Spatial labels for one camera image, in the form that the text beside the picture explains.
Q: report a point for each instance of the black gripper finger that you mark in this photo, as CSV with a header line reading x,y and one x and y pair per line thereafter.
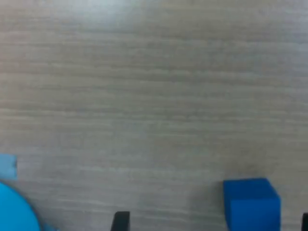
x,y
120,222
305,222

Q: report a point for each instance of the blue plastic cup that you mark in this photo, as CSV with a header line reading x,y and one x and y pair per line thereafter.
x,y
14,211

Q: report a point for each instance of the blue cube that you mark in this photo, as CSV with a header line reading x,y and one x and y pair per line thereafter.
x,y
252,211

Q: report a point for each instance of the small tape piece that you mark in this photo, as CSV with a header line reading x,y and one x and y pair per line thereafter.
x,y
8,167

